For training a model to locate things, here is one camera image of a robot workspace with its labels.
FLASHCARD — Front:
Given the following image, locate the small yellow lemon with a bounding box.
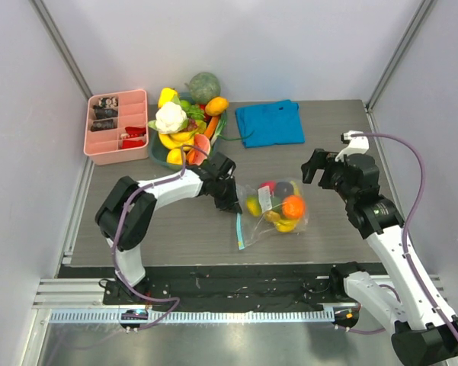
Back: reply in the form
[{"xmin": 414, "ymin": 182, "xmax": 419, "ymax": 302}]
[{"xmin": 166, "ymin": 148, "xmax": 185, "ymax": 165}]

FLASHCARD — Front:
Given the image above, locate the yellow bell pepper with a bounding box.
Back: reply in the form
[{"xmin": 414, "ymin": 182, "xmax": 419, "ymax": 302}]
[{"xmin": 158, "ymin": 88, "xmax": 178, "ymax": 108}]

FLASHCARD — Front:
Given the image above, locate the yellow banana bunch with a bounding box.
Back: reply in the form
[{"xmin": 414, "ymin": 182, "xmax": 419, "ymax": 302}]
[
  {"xmin": 158, "ymin": 131, "xmax": 197, "ymax": 150},
  {"xmin": 264, "ymin": 210, "xmax": 299, "ymax": 233}
]

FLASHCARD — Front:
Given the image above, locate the pink organizer tray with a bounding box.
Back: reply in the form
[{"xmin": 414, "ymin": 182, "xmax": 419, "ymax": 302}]
[{"xmin": 84, "ymin": 89, "xmax": 149, "ymax": 165}]

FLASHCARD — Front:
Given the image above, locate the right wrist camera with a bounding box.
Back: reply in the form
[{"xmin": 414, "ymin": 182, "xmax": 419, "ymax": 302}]
[{"xmin": 335, "ymin": 130, "xmax": 369, "ymax": 162}]

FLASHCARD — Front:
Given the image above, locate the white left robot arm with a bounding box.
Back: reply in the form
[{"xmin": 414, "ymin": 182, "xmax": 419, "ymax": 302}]
[{"xmin": 94, "ymin": 152, "xmax": 242, "ymax": 304}]

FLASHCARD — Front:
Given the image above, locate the white cauliflower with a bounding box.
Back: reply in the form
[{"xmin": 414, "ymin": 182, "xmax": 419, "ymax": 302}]
[{"xmin": 154, "ymin": 101, "xmax": 188, "ymax": 134}]

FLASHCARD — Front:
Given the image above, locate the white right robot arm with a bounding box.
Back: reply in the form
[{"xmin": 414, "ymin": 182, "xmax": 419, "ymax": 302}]
[{"xmin": 301, "ymin": 149, "xmax": 458, "ymax": 365}]

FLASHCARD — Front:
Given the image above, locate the dark purple mangosteen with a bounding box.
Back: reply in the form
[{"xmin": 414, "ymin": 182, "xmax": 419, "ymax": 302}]
[{"xmin": 274, "ymin": 181, "xmax": 294, "ymax": 199}]

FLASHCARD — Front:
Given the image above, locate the orange yellow mango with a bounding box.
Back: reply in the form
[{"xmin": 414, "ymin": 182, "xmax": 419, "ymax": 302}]
[{"xmin": 205, "ymin": 96, "xmax": 229, "ymax": 117}]

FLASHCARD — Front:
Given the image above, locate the blue folded cloth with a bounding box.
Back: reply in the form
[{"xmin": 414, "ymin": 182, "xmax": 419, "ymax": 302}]
[{"xmin": 235, "ymin": 100, "xmax": 306, "ymax": 148}]

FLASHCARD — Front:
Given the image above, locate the orange fruit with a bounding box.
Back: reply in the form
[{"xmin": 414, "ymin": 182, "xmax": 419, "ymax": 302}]
[{"xmin": 282, "ymin": 194, "xmax": 306, "ymax": 220}]

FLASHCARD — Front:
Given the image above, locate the purple grape cluster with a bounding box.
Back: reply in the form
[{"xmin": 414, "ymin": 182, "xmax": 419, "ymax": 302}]
[{"xmin": 186, "ymin": 119, "xmax": 198, "ymax": 131}]

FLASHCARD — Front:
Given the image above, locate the watermelon slice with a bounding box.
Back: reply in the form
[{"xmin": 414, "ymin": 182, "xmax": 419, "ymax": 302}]
[{"xmin": 187, "ymin": 134, "xmax": 211, "ymax": 165}]

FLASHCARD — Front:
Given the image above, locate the green orange mango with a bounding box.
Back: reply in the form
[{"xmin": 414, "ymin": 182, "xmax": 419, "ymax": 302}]
[{"xmin": 271, "ymin": 196, "xmax": 283, "ymax": 213}]

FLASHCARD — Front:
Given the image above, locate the green fruit basket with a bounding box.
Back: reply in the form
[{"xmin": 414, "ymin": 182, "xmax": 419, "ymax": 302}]
[{"xmin": 149, "ymin": 110, "xmax": 227, "ymax": 171}]

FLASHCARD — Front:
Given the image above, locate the green leafy vegetable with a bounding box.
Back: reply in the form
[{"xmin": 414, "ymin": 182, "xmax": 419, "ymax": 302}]
[{"xmin": 180, "ymin": 100, "xmax": 205, "ymax": 120}]

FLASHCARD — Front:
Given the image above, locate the clear zip top bag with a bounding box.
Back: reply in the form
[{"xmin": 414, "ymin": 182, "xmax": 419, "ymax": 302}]
[{"xmin": 235, "ymin": 178, "xmax": 308, "ymax": 250}]

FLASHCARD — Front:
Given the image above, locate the green melon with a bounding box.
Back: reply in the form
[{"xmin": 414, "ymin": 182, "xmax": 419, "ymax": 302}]
[{"xmin": 186, "ymin": 72, "xmax": 221, "ymax": 104}]

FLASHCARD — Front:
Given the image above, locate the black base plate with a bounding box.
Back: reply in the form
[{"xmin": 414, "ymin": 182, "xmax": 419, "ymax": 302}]
[{"xmin": 56, "ymin": 262, "xmax": 386, "ymax": 314}]

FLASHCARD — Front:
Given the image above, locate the red apple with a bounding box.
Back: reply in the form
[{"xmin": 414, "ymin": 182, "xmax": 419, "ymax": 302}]
[{"xmin": 259, "ymin": 181, "xmax": 277, "ymax": 194}]

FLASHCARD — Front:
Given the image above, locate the white slotted cable duct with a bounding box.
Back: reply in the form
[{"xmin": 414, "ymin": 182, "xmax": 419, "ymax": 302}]
[{"xmin": 49, "ymin": 308, "xmax": 335, "ymax": 326}]

